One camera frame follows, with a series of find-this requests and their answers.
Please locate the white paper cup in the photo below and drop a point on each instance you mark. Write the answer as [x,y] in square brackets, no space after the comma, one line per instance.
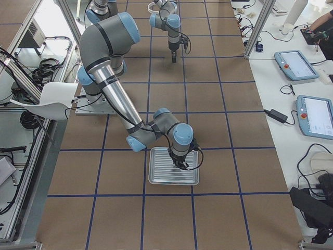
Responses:
[286,29]

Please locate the silver metal tray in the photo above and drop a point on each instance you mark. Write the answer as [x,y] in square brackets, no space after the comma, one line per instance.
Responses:
[163,171]

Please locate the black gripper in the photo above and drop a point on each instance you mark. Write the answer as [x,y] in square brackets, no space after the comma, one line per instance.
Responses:
[173,52]
[177,158]

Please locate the white plastic chair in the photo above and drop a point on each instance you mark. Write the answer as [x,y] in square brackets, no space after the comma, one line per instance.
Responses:
[55,98]

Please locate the black power adapter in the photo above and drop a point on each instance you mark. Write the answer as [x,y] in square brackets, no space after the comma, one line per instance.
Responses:
[276,115]

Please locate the aluminium frame post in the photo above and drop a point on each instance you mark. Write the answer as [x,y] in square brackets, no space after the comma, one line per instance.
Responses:
[262,18]

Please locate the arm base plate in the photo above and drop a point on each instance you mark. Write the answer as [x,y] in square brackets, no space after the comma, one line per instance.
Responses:
[93,105]

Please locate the white curved plastic part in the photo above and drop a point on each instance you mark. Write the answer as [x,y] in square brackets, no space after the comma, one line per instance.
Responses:
[153,8]

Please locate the blue teach pendant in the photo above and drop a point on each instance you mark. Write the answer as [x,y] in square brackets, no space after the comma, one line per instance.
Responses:
[315,116]
[295,66]

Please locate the blue teach pendant near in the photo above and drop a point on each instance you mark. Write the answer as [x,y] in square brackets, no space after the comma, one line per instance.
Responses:
[315,116]

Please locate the black bag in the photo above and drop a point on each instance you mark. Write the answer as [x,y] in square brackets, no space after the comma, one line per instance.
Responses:
[316,209]

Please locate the blue teach pendant far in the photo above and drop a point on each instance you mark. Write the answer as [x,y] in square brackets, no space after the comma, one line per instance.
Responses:
[295,66]

